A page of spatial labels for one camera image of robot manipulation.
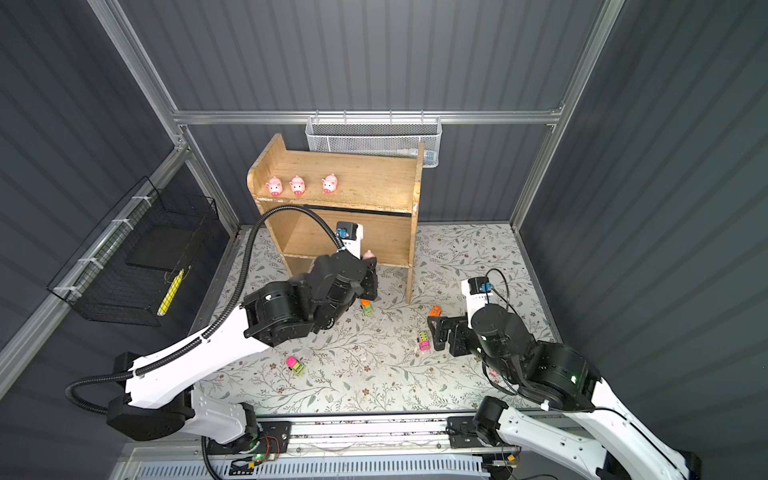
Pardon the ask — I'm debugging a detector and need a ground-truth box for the pink pig toy front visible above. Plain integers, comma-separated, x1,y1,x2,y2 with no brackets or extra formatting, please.
322,174,338,194

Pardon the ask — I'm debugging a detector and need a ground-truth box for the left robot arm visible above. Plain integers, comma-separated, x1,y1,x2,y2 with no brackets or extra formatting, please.
65,205,378,448

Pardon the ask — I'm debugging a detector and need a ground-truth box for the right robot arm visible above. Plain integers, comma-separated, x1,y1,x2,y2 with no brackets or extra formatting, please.
427,304,702,479

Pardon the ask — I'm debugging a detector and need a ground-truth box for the wooden two-tier shelf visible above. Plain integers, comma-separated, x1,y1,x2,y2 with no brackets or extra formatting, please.
247,134,424,300

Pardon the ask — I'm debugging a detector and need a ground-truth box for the pink green toy truck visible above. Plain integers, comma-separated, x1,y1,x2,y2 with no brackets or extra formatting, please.
417,331,431,352

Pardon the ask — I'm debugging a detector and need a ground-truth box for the orange green mixer truck right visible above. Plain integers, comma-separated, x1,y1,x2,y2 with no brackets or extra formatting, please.
360,300,374,316

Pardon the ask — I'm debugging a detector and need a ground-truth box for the white vented cover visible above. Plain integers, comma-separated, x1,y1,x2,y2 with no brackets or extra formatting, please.
134,454,490,480

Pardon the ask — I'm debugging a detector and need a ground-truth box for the yellow corn toy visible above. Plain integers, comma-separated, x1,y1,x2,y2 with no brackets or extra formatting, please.
156,269,185,317

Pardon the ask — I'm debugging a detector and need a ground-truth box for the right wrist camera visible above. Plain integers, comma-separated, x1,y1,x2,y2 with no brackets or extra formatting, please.
460,276,492,327

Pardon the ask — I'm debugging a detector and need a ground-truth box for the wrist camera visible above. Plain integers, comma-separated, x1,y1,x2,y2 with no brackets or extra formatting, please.
336,221,364,259
460,276,492,327

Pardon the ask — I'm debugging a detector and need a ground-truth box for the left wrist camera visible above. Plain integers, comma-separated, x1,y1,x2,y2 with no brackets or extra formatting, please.
336,221,364,259

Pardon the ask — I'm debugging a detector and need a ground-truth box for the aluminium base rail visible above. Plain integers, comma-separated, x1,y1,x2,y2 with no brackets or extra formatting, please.
128,409,607,457

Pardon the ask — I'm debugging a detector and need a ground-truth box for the white wire mesh basket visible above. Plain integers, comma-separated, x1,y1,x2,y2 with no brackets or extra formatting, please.
305,118,443,168

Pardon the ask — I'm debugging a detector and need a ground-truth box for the black wire basket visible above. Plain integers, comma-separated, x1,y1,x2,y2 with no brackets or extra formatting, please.
47,178,219,327

